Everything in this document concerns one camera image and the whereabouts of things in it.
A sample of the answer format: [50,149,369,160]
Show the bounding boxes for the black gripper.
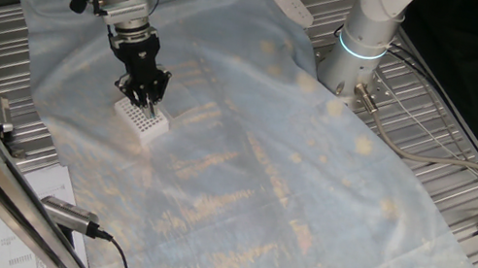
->
[94,20,181,122]

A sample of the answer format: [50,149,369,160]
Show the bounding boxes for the white pipette tip holder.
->
[108,95,175,150]

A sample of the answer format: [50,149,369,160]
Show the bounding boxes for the clear plastic box lid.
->
[157,78,209,124]

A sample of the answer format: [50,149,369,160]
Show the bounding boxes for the printed paper sheets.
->
[0,153,108,268]

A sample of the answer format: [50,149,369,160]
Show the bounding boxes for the light blue stained cloth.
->
[0,0,478,268]

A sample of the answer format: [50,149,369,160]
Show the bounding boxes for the white power strip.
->
[255,0,319,32]

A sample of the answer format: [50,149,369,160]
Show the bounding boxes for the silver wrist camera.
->
[98,0,154,35]

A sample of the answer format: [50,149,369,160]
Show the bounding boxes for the silver camera on stand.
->
[35,193,105,240]

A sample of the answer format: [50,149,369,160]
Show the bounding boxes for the black camera cable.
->
[89,226,141,268]

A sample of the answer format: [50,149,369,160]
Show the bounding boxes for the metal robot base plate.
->
[305,44,412,123]

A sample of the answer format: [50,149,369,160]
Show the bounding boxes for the thick grey robot cable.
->
[339,82,478,198]

